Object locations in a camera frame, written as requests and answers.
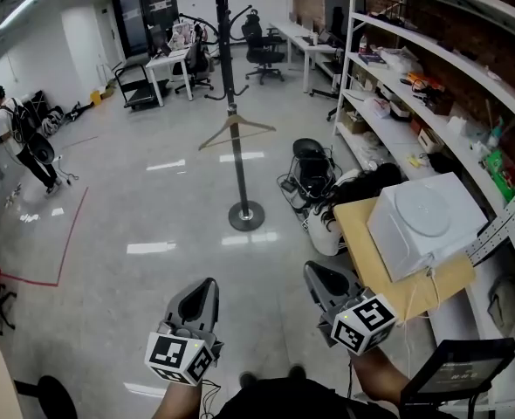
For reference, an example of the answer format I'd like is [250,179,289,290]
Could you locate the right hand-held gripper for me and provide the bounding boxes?
[303,260,398,358]

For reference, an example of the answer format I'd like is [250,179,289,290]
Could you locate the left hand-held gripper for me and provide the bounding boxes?
[144,277,225,386]

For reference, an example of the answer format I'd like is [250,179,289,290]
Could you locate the black coat rack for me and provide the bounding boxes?
[188,0,267,233]

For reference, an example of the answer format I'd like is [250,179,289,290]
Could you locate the wooden hanger with metal hook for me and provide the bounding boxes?
[197,113,278,153]

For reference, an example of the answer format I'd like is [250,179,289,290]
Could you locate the person's left forearm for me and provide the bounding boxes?
[150,379,207,419]

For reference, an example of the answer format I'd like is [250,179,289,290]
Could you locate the person's right forearm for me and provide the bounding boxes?
[351,347,409,406]

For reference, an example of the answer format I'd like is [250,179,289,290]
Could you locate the white box appliance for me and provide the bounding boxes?
[366,171,490,285]

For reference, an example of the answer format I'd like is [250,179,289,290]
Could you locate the person's black shirt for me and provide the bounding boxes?
[212,376,399,419]

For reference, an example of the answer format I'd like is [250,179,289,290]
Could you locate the black round stool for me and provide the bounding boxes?
[14,374,79,419]

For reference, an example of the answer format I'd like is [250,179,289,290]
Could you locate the white metal shelving unit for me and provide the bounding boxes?
[332,0,515,412]

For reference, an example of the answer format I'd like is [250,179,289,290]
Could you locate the cardboard box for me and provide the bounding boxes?
[341,108,370,136]

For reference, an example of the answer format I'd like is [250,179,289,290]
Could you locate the grey cloth bag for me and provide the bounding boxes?
[487,271,515,339]

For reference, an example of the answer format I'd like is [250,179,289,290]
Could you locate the small white box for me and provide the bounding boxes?
[417,126,444,155]

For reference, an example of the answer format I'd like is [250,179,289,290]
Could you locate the white plastic bag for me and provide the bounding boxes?
[363,97,392,120]

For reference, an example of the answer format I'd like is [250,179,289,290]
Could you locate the green packet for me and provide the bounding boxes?
[484,148,515,203]

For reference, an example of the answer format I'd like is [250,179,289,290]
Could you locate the black round hat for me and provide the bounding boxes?
[27,134,56,164]

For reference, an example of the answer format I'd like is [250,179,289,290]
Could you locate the teal spray bottle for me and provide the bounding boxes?
[485,119,505,148]

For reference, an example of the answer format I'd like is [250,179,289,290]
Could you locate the black platform trolley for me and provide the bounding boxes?
[113,62,172,113]

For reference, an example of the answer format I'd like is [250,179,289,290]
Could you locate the orange tool case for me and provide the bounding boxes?
[407,72,447,94]

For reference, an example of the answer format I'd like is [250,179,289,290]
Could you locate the grey office chair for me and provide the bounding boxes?
[172,36,216,96]

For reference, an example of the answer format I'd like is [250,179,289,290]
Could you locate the small white desk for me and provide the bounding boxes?
[145,49,195,108]

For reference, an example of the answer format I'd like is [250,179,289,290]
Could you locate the long white desk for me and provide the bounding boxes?
[267,18,344,96]

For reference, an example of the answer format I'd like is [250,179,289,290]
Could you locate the black headrest office chair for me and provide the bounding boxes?
[241,9,287,86]

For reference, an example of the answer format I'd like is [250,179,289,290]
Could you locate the pink bags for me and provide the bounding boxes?
[170,21,196,51]

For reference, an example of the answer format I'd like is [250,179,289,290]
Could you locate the dark display screen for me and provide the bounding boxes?
[323,0,367,46]

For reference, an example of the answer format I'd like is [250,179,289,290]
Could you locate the black glass door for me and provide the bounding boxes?
[110,0,181,59]

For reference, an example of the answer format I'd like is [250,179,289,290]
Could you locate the white cable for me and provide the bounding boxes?
[402,263,443,380]

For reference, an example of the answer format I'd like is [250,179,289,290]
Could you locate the black equipment pile with cables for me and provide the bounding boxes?
[276,137,342,212]

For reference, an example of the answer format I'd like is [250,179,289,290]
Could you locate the white power strip with cable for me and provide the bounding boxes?
[53,155,80,188]

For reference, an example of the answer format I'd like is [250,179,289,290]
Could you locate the pile of bags by wall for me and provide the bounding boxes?
[40,104,67,138]

